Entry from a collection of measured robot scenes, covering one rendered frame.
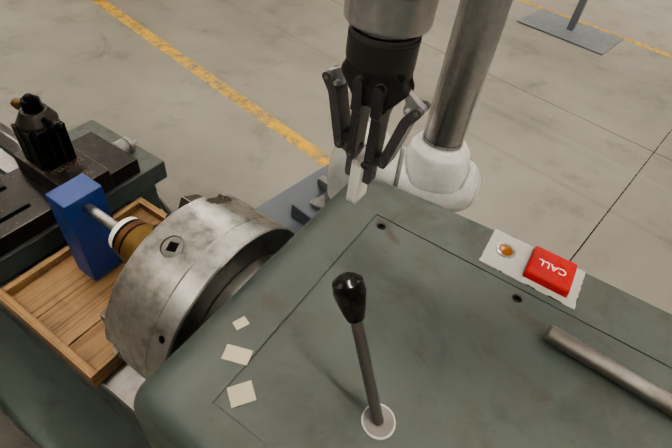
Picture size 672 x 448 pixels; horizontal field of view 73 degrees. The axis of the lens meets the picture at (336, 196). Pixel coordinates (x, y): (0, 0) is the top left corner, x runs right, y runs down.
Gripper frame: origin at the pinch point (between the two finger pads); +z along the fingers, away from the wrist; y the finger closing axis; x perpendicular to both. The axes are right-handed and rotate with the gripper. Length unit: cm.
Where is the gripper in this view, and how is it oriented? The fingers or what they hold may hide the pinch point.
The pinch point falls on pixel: (359, 177)
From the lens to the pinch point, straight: 59.7
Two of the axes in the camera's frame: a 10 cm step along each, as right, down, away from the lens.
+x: -5.5, 5.3, -6.5
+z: -1.0, 7.2, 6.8
